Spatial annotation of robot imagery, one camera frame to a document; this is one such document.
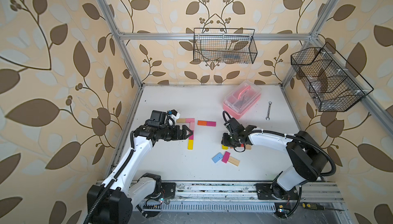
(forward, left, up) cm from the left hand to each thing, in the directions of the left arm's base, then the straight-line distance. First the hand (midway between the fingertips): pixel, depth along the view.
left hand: (183, 132), depth 77 cm
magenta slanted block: (-7, -23, -15) cm, 29 cm away
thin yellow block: (+1, -3, -17) cm, 17 cm away
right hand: (+1, -22, -15) cm, 27 cm away
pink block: (+16, -1, -15) cm, 22 cm away
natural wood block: (+17, +4, -17) cm, 25 cm away
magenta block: (+14, -16, -16) cm, 26 cm away
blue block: (-7, -18, -16) cm, 25 cm away
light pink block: (+14, -3, -16) cm, 22 cm away
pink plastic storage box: (+26, -34, -6) cm, 43 cm away
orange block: (+15, -10, -16) cm, 24 cm away
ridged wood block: (-9, -27, -15) cm, 33 cm away
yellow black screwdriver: (-30, -62, -14) cm, 70 cm away
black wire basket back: (+53, -25, +17) cm, 61 cm away
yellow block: (-2, -23, -16) cm, 28 cm away
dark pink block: (+5, -3, -17) cm, 18 cm away
